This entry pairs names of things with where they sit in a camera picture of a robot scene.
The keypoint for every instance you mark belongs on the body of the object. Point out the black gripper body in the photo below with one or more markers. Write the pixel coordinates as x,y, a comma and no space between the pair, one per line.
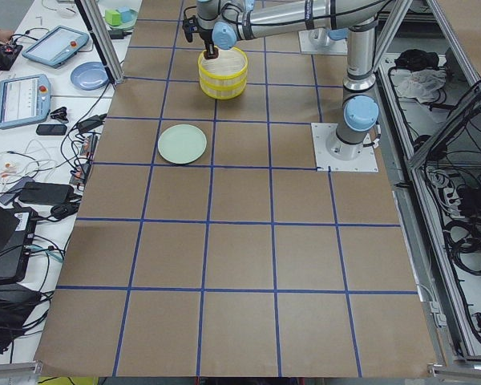
208,37

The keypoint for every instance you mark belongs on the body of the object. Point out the brown chocolate bun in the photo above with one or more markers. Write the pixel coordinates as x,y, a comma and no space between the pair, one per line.
212,57

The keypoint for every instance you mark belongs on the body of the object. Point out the yellow steamer layer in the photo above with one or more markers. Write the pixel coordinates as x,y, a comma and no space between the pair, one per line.
229,67
223,89

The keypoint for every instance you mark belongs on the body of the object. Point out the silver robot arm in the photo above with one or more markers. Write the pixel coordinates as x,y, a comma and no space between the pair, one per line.
221,24

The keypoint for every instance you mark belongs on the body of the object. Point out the blue foam cube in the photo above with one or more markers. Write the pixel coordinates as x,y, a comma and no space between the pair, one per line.
125,14

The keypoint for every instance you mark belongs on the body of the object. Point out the green bowl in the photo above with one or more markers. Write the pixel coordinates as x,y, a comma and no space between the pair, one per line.
128,25

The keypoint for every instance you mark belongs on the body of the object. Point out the green foam cube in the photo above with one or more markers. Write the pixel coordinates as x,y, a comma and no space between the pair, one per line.
112,17

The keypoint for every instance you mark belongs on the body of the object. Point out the light green plate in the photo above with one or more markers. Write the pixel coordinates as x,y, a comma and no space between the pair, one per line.
182,144

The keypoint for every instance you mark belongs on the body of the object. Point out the blue plate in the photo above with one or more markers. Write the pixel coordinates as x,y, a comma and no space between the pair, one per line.
89,76

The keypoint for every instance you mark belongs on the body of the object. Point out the teach pendant far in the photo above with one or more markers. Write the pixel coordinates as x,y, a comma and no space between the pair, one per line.
57,46

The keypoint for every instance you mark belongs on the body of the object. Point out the teach pendant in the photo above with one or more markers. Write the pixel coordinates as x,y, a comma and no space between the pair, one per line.
57,46
25,100

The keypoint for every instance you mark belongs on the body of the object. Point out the teach pendant near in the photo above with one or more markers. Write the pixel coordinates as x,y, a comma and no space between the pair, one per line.
25,100

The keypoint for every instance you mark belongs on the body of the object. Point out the white cloth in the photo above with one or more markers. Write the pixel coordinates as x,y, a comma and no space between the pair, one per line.
422,85

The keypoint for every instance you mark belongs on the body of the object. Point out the black power adapter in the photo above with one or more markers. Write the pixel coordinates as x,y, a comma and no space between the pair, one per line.
38,193

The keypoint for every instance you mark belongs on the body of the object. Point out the black laptop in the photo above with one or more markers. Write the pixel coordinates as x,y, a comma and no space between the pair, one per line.
17,228

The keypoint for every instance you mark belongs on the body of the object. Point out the aluminium frame post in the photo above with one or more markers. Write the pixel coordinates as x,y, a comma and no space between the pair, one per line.
98,31

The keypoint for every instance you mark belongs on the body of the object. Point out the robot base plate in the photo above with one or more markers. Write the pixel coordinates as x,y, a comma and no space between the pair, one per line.
332,155

